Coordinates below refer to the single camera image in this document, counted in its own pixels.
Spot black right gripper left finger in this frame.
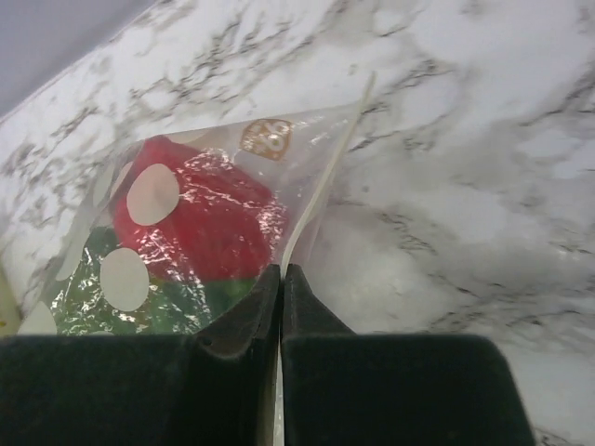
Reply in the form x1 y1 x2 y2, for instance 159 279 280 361
1 265 281 445

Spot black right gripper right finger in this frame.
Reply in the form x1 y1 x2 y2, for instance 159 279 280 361
281 265 535 446

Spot clear zip top bag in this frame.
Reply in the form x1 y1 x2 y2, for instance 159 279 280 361
1 80 375 445

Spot green bell pepper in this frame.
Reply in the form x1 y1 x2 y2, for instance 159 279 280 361
45 228 257 335

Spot red toy bell pepper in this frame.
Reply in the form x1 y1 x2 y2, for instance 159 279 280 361
112 137 287 282

